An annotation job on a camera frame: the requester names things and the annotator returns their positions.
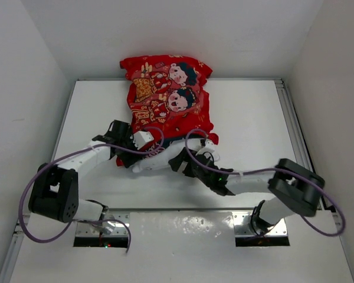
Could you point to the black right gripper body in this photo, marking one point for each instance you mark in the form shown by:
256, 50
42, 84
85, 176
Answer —
189, 171

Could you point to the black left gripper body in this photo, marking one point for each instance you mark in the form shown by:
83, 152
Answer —
127, 142

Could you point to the white pillow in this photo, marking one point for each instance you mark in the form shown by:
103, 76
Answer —
160, 160

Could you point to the red patterned pillowcase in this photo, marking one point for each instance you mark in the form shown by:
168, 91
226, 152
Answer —
167, 96

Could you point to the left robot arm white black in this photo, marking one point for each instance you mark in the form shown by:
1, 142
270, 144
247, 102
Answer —
55, 193

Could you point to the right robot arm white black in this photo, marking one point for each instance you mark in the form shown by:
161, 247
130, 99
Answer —
296, 190

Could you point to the white front foam board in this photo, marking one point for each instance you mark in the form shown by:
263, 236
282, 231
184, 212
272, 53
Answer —
186, 247

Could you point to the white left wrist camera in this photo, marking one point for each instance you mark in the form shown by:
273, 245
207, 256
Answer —
142, 138

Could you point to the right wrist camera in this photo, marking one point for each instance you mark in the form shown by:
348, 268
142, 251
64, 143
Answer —
207, 146

